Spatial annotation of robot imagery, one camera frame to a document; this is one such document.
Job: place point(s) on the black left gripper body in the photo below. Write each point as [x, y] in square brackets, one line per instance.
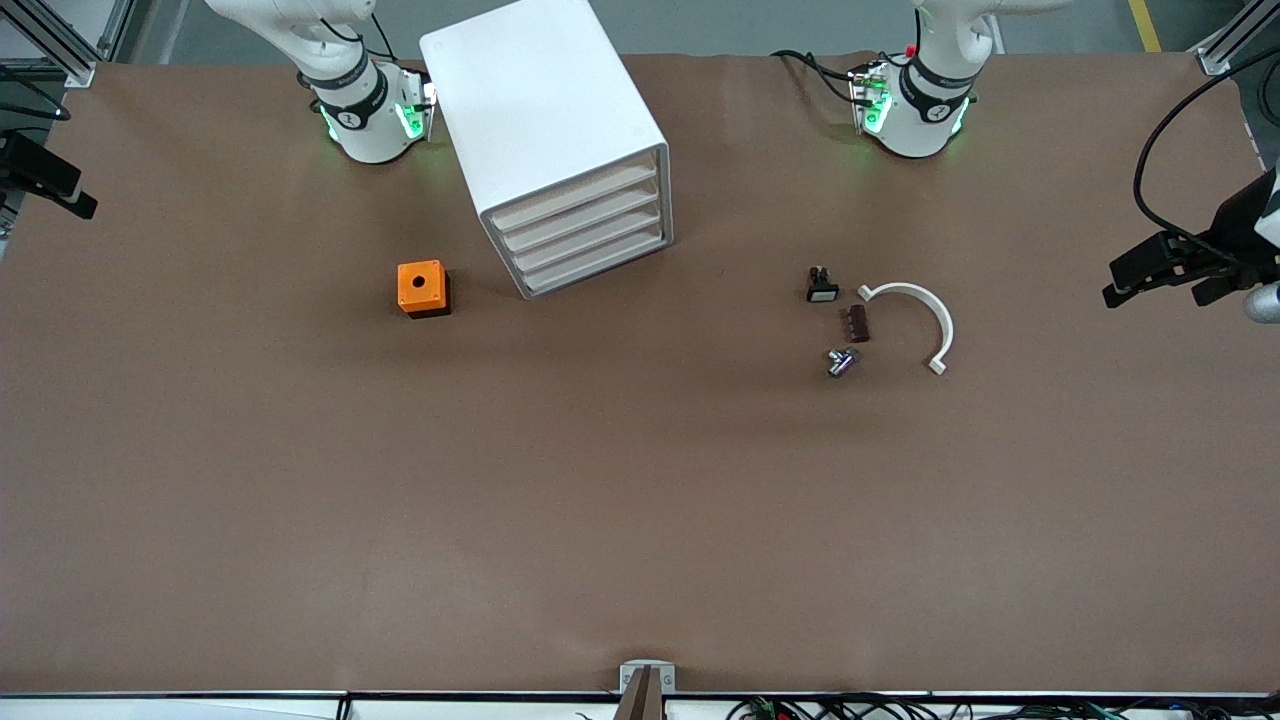
[1236, 226]

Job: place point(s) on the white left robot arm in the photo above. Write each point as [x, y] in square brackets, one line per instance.
[920, 110]

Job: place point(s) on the brown terminal block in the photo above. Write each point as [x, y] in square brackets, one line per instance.
[857, 324]

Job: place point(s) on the brown table mat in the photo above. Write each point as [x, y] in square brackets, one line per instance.
[640, 500]

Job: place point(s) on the aluminium frame profile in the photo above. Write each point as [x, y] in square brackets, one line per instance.
[118, 30]
[1215, 63]
[62, 42]

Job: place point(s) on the white curved plastic bracket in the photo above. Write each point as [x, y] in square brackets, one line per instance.
[905, 288]

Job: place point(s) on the black switch white face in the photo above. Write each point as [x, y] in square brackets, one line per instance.
[822, 292]

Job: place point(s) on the orange button enclosure box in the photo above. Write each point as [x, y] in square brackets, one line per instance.
[420, 283]

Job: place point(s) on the white table edge rail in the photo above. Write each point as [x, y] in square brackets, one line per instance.
[200, 708]

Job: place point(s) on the grey metal bracket plate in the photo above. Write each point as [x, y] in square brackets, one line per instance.
[648, 675]

